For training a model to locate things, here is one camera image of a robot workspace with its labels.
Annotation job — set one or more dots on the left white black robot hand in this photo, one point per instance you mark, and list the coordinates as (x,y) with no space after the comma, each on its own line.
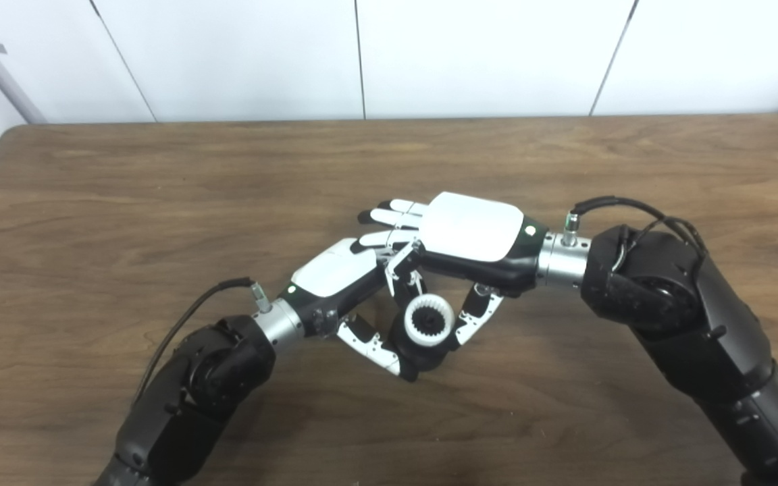
(328,270)

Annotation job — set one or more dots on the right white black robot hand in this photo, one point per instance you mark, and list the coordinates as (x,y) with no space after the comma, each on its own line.
(470,226)

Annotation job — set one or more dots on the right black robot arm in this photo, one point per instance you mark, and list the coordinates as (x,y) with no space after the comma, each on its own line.
(693,317)

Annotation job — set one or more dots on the round black plastic part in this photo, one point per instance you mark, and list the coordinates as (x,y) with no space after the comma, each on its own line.
(426,358)

